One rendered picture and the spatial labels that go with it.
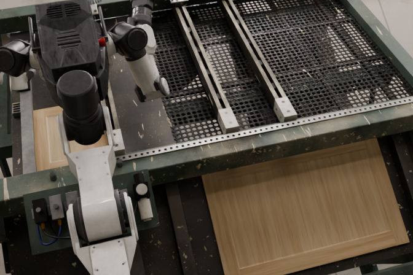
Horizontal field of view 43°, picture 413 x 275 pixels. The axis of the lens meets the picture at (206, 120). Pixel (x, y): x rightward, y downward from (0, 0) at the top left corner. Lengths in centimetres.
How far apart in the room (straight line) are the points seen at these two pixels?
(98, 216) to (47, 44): 64
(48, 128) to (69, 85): 80
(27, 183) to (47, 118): 41
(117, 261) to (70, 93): 53
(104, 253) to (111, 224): 9
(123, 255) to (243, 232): 92
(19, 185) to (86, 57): 66
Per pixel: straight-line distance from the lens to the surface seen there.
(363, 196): 265
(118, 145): 226
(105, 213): 164
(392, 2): 547
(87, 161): 177
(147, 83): 217
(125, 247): 167
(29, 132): 246
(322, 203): 257
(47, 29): 195
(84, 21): 195
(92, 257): 165
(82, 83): 170
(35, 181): 225
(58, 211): 207
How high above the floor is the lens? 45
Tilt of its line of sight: 13 degrees up
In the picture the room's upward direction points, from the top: 14 degrees counter-clockwise
